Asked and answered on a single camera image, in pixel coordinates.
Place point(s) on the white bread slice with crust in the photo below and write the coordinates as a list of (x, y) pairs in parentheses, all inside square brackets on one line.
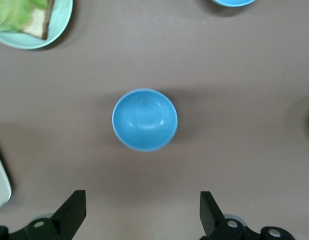
[(38, 23)]

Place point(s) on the blue bowl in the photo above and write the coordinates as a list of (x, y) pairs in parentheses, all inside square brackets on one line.
[(144, 120), (232, 2)]

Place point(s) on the brown table cover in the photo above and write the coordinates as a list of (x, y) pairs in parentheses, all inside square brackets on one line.
[(219, 75)]

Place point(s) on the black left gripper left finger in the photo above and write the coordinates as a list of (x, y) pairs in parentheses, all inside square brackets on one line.
[(69, 217)]

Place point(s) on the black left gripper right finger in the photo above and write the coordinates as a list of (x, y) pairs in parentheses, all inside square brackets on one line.
[(212, 220)]

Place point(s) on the cream white toaster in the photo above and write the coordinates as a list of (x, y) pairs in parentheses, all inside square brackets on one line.
[(0, 185)]

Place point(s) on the bread with lettuce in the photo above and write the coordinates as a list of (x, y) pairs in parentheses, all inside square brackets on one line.
[(14, 12)]

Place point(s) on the light green plate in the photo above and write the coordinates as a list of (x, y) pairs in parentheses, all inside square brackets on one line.
[(62, 20)]

